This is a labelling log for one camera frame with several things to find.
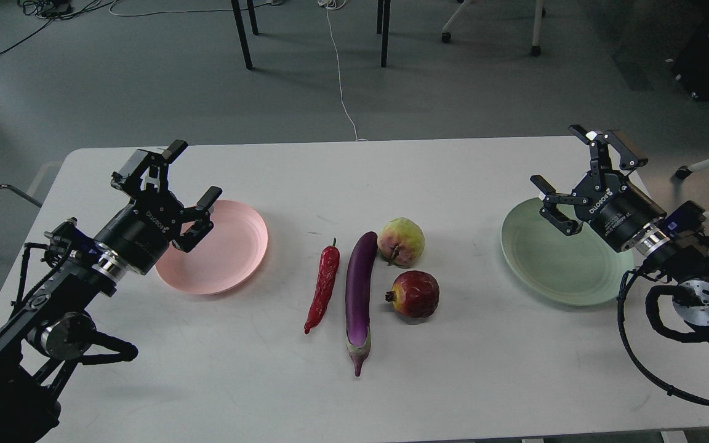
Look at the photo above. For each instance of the green plate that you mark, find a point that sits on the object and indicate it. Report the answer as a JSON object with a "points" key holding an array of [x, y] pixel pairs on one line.
{"points": [[578, 270]]}

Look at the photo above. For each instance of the pink plate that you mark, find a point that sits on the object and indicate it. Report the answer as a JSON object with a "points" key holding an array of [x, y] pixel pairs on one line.
{"points": [[225, 258]]}

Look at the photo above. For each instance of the black table leg right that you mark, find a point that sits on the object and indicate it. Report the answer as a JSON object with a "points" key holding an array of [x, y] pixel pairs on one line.
{"points": [[383, 17]]}

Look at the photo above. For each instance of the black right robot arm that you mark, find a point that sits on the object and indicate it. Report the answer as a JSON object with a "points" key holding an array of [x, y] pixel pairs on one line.
{"points": [[674, 246]]}

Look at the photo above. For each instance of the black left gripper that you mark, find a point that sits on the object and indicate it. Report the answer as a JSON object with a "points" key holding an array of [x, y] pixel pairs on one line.
{"points": [[141, 232]]}

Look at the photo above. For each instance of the red pomegranate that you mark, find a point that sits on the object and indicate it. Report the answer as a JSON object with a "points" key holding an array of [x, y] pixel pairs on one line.
{"points": [[414, 294]]}

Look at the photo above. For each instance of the black table leg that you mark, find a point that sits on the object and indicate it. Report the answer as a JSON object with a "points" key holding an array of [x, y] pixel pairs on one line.
{"points": [[383, 17], [239, 22]]}

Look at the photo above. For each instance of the purple eggplant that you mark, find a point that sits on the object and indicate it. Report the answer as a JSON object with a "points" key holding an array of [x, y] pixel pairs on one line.
{"points": [[358, 300]]}

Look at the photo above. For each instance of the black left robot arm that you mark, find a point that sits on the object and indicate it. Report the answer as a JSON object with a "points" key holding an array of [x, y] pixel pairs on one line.
{"points": [[49, 332]]}

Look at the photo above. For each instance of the black table leg left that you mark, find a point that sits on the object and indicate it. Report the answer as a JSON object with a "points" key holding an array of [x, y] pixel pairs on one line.
{"points": [[239, 22]]}

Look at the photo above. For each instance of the white chair base with casters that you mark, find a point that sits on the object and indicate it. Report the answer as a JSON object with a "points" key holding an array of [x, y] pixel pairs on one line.
{"points": [[523, 26]]}

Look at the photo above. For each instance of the red chili pepper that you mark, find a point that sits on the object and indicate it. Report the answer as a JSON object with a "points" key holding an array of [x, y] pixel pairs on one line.
{"points": [[329, 262]]}

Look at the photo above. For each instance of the yellow pink peach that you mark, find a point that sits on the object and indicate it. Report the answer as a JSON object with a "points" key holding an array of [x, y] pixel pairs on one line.
{"points": [[401, 242]]}

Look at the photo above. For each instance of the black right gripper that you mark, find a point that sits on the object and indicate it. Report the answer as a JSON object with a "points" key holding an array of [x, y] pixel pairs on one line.
{"points": [[615, 209]]}

